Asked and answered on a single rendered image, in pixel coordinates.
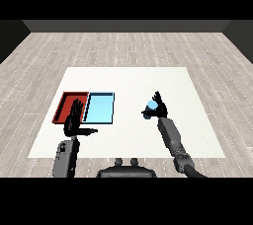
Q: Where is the dark grey robot body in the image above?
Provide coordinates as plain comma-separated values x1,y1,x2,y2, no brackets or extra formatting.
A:
96,158,158,179

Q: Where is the light blue shallow open box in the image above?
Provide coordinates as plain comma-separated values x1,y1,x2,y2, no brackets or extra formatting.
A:
81,92,116,125

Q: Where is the small blue can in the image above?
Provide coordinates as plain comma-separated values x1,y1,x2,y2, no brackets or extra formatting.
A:
143,100,159,120

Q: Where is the red shallow open box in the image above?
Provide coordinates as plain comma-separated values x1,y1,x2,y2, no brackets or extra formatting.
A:
51,91,90,125

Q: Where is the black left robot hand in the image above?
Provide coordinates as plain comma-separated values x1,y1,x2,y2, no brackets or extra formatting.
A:
63,98,99,138

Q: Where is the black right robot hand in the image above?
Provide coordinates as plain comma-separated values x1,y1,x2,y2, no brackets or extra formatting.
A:
140,91,169,119

